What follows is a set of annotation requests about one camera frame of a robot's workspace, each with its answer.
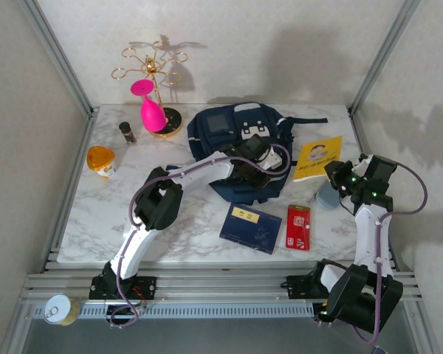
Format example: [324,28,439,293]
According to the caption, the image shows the grey-blue pencil case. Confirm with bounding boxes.
[315,183,341,211]

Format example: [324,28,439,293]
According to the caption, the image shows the yellow cartoon cover book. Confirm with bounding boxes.
[292,135,343,184]

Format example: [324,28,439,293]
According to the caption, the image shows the navy blue backpack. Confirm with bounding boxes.
[186,102,329,206]

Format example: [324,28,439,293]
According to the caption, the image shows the dark blue book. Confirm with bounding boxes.
[219,203,283,255]

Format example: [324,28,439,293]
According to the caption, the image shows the red card case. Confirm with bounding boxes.
[284,204,312,251]

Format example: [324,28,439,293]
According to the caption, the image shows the pink plastic goblet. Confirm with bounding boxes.
[130,79,169,134]

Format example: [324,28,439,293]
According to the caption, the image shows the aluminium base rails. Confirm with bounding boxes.
[18,260,424,305]

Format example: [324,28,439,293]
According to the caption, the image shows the small dark spice bottle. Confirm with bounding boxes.
[118,121,138,146]

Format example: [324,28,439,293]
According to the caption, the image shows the small controller board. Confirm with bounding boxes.
[106,302,148,321]
[312,300,343,321]

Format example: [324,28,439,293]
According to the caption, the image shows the cup with orange lid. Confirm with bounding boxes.
[86,145,118,179]

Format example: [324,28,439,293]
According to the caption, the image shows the tin can with pull tab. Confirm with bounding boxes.
[43,294,81,327]

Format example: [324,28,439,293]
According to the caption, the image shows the aluminium side rail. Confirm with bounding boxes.
[348,108,403,272]
[40,110,99,274]

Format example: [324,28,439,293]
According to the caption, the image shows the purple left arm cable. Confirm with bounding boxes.
[109,142,292,330]

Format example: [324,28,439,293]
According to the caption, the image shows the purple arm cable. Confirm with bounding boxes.
[109,142,292,330]
[315,162,429,346]

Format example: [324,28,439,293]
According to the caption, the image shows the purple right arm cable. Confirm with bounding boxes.
[315,162,429,346]

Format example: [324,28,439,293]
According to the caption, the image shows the gold wire glass rack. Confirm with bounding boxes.
[111,41,190,139]

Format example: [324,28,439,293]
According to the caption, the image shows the aluminium frame post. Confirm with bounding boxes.
[16,0,100,117]
[348,0,424,115]

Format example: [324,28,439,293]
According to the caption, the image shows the grey slotted cable duct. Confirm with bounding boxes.
[29,302,315,320]

